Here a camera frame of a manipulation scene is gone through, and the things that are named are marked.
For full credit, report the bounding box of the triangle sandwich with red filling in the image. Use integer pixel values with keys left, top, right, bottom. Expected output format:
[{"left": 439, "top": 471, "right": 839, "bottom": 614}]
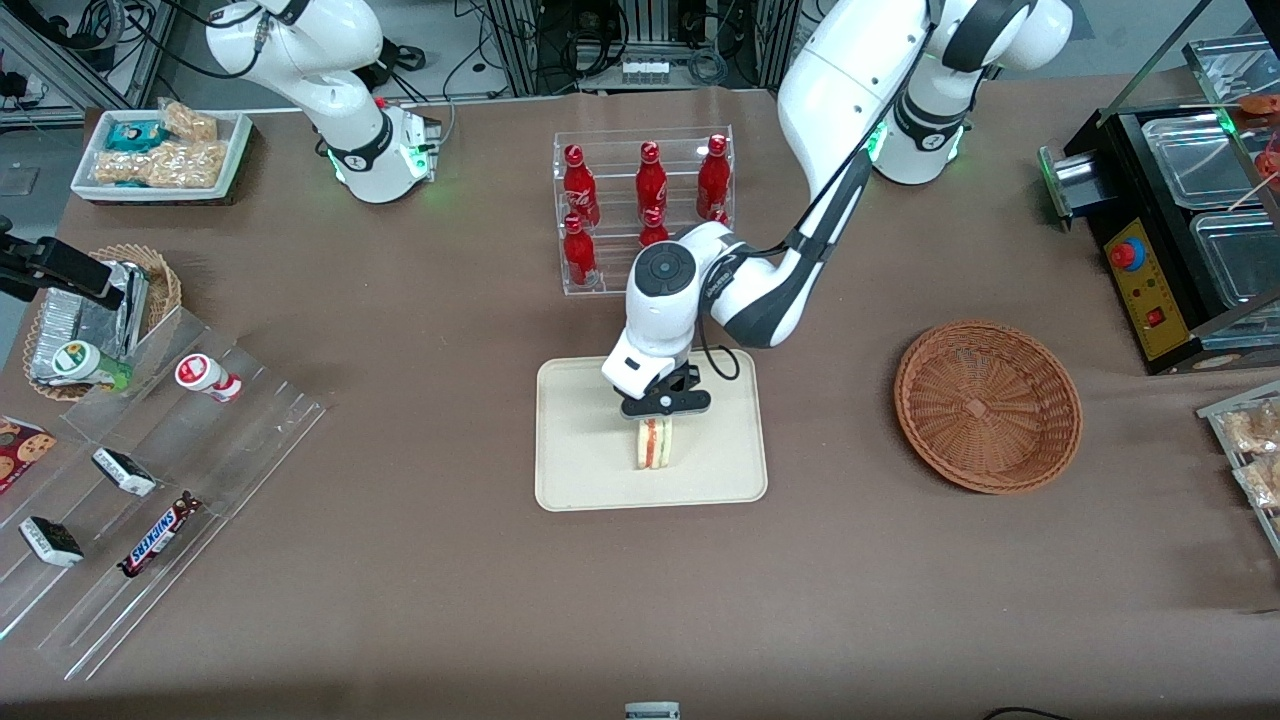
[{"left": 635, "top": 417, "right": 674, "bottom": 471}]

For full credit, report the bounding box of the cream rectangular plastic tray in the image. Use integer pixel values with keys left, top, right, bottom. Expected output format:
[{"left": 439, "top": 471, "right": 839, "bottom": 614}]
[{"left": 535, "top": 348, "right": 769, "bottom": 513}]

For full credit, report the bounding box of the brown wicker basket with packs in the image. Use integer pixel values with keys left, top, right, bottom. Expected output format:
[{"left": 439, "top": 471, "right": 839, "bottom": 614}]
[{"left": 22, "top": 245, "right": 183, "bottom": 401}]

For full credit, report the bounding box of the white tray of snacks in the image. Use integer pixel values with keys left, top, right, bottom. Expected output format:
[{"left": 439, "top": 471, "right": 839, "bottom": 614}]
[{"left": 72, "top": 108, "right": 253, "bottom": 204}]

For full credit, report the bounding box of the round brown wicker basket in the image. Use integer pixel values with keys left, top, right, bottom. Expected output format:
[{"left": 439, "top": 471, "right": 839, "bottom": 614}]
[{"left": 894, "top": 320, "right": 1084, "bottom": 495}]

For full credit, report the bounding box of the metal tray of snack packs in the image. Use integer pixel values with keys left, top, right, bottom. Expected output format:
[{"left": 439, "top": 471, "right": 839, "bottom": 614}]
[{"left": 1197, "top": 380, "right": 1280, "bottom": 556}]

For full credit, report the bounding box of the clear acrylic bottle rack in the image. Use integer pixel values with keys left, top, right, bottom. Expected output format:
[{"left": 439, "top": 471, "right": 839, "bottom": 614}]
[{"left": 553, "top": 125, "right": 736, "bottom": 297}]

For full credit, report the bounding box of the small rice cracker pack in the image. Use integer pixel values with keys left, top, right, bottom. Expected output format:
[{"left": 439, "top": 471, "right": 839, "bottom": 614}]
[{"left": 160, "top": 100, "right": 219, "bottom": 143}]

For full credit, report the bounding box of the large rice cracker pack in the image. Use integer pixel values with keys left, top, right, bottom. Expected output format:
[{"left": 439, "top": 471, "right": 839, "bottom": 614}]
[{"left": 95, "top": 142, "right": 229, "bottom": 189}]

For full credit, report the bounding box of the teal snack package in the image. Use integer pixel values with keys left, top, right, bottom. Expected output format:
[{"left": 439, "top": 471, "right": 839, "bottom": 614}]
[{"left": 105, "top": 120, "right": 169, "bottom": 153}]

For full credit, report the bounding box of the brown table cover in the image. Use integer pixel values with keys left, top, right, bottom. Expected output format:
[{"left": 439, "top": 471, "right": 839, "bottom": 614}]
[{"left": 0, "top": 85, "right": 1280, "bottom": 720}]

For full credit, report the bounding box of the red-capped white drink bottle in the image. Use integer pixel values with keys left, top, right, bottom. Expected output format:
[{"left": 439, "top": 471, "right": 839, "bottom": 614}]
[{"left": 175, "top": 353, "right": 243, "bottom": 404}]

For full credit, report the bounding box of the clear acrylic sloped display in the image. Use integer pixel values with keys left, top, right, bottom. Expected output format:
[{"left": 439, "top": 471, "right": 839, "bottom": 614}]
[{"left": 0, "top": 305, "right": 331, "bottom": 681}]

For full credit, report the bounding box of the silver foil package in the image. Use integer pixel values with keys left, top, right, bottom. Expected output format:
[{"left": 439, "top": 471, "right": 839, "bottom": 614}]
[{"left": 30, "top": 260, "right": 151, "bottom": 386}]

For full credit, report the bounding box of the green-capped white drink bottle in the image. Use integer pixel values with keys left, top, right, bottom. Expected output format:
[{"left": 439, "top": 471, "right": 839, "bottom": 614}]
[{"left": 50, "top": 340, "right": 133, "bottom": 393}]

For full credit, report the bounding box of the black and white snack bar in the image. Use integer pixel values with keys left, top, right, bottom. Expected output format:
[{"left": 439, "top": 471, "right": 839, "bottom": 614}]
[
  {"left": 92, "top": 447, "right": 158, "bottom": 498},
  {"left": 18, "top": 515, "right": 86, "bottom": 569}
]

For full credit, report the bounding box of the grey metal box attachment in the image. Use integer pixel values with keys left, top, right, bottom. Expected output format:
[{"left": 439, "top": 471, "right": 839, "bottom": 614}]
[{"left": 1038, "top": 145, "right": 1101, "bottom": 219}]

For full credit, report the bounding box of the brown snickers bar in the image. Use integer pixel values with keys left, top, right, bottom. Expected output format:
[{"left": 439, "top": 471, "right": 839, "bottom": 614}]
[{"left": 118, "top": 492, "right": 204, "bottom": 579}]

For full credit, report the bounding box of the chocolate chip cookie pack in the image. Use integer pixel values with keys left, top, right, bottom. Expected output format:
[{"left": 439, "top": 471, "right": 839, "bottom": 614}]
[{"left": 0, "top": 415, "right": 58, "bottom": 496}]

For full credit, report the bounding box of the black appliance with yellow panel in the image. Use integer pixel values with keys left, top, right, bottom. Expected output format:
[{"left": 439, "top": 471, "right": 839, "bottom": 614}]
[{"left": 1040, "top": 35, "right": 1280, "bottom": 376}]

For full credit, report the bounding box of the steel food pan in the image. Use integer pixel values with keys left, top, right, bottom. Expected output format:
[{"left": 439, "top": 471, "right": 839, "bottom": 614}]
[
  {"left": 1142, "top": 112, "right": 1263, "bottom": 211},
  {"left": 1192, "top": 210, "right": 1280, "bottom": 311}
]

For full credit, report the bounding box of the bagged snack pack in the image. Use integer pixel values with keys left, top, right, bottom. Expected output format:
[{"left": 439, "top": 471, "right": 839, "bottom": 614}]
[
  {"left": 1222, "top": 400, "right": 1280, "bottom": 456},
  {"left": 1238, "top": 455, "right": 1280, "bottom": 509}
]

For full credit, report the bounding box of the black round-ended wrist camera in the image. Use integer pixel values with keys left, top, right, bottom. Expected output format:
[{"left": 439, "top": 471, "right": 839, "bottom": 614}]
[{"left": 620, "top": 365, "right": 712, "bottom": 419}]

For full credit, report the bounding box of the thin black camera cable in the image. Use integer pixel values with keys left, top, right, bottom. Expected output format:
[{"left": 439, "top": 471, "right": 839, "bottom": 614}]
[{"left": 698, "top": 300, "right": 743, "bottom": 383}]

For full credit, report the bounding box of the aluminium equipment frame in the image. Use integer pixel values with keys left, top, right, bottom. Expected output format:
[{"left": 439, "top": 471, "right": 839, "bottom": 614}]
[{"left": 485, "top": 0, "right": 806, "bottom": 98}]

